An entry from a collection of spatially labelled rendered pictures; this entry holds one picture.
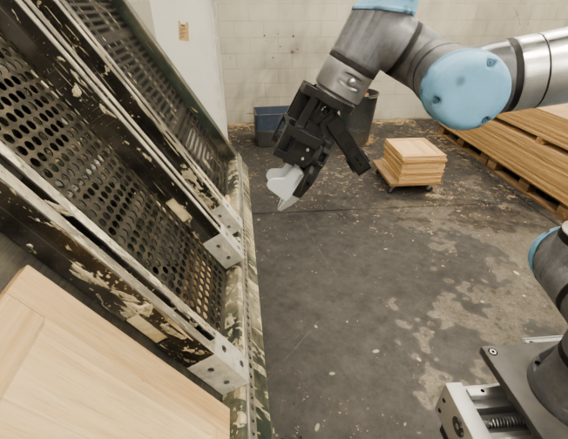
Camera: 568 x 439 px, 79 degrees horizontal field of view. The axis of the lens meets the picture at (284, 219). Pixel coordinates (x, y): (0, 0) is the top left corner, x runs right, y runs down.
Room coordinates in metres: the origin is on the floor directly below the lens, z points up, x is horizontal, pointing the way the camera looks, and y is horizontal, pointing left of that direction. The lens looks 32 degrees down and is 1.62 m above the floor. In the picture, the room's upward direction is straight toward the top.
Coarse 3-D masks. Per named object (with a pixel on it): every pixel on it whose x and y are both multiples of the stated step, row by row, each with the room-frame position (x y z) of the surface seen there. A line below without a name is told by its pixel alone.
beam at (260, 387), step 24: (240, 264) 0.88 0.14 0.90; (240, 288) 0.76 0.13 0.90; (240, 312) 0.66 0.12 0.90; (240, 336) 0.58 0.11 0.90; (264, 360) 0.58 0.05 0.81; (264, 384) 0.51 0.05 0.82; (240, 408) 0.40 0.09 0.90; (264, 408) 0.44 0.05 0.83; (240, 432) 0.35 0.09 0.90; (264, 432) 0.39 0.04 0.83
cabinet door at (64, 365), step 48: (48, 288) 0.36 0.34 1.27; (0, 336) 0.27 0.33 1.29; (48, 336) 0.31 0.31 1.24; (96, 336) 0.35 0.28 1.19; (0, 384) 0.22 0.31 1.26; (48, 384) 0.25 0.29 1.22; (96, 384) 0.29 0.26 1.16; (144, 384) 0.33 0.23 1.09; (192, 384) 0.39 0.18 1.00; (0, 432) 0.19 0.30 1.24; (48, 432) 0.21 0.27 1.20; (96, 432) 0.23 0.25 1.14; (144, 432) 0.27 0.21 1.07; (192, 432) 0.31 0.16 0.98
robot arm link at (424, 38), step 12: (420, 24) 0.52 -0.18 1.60; (420, 36) 0.50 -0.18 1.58; (432, 36) 0.51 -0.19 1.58; (408, 48) 0.50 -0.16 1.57; (420, 48) 0.50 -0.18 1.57; (432, 48) 0.46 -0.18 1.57; (408, 60) 0.50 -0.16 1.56; (384, 72) 0.54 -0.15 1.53; (396, 72) 0.51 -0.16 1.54; (408, 72) 0.50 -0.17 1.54; (408, 84) 0.51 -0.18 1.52
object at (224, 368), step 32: (0, 160) 0.44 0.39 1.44; (0, 192) 0.41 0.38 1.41; (32, 192) 0.43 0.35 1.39; (0, 224) 0.41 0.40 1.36; (32, 224) 0.41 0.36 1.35; (64, 224) 0.43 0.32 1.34; (64, 256) 0.41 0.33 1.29; (96, 256) 0.42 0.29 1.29; (128, 256) 0.47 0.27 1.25; (96, 288) 0.42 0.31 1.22; (128, 288) 0.42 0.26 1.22; (160, 288) 0.47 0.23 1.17; (160, 320) 0.43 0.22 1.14; (192, 320) 0.47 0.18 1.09; (192, 352) 0.43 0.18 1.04; (224, 352) 0.46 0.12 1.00; (224, 384) 0.44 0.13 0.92
